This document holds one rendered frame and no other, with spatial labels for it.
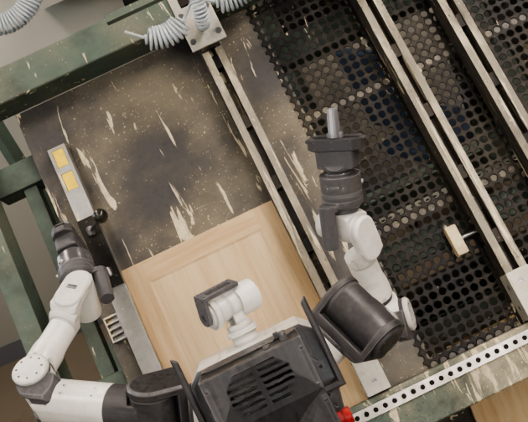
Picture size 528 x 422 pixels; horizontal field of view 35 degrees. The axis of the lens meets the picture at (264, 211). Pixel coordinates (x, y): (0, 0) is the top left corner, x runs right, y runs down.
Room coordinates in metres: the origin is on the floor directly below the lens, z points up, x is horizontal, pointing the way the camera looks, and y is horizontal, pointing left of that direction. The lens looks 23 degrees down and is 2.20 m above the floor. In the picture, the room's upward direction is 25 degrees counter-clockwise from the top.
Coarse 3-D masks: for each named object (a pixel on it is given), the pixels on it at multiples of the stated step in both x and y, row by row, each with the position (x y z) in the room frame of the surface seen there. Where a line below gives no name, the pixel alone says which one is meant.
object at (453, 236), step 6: (450, 228) 1.88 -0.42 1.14; (456, 228) 1.88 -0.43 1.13; (450, 234) 1.87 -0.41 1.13; (456, 234) 1.87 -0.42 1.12; (450, 240) 1.87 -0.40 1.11; (456, 240) 1.86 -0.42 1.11; (462, 240) 1.86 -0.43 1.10; (456, 246) 1.85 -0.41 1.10; (462, 246) 1.85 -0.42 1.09; (456, 252) 1.85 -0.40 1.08; (462, 252) 1.84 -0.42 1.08
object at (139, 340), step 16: (64, 144) 2.23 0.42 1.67; (80, 192) 2.14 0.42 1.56; (80, 208) 2.12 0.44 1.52; (112, 288) 1.98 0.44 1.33; (112, 304) 1.96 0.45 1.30; (128, 304) 1.95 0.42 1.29; (128, 320) 1.93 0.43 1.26; (128, 336) 1.91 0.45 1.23; (144, 336) 1.90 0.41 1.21; (144, 352) 1.88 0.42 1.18; (144, 368) 1.86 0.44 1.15; (160, 368) 1.85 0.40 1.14
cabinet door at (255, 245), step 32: (224, 224) 2.03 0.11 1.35; (256, 224) 2.01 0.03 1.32; (160, 256) 2.02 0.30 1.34; (192, 256) 2.00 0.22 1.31; (224, 256) 1.99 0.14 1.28; (256, 256) 1.97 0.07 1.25; (288, 256) 1.95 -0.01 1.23; (128, 288) 2.00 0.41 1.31; (160, 288) 1.98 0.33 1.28; (192, 288) 1.96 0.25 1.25; (288, 288) 1.90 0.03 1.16; (160, 320) 1.93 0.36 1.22; (192, 320) 1.92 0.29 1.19; (256, 320) 1.88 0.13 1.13; (160, 352) 1.89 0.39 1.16; (192, 352) 1.87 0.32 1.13; (352, 384) 1.74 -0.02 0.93
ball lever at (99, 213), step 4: (100, 208) 2.00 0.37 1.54; (96, 212) 1.99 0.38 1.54; (100, 212) 1.99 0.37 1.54; (104, 212) 1.99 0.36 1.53; (96, 216) 1.98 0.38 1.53; (100, 216) 1.98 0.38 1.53; (104, 216) 1.98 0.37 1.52; (96, 220) 1.98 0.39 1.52; (100, 220) 1.98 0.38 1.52; (104, 220) 1.98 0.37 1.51; (96, 224) 2.03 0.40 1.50; (88, 228) 2.07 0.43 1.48; (92, 228) 2.04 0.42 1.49; (88, 232) 2.06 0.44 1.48; (92, 232) 2.06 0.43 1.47
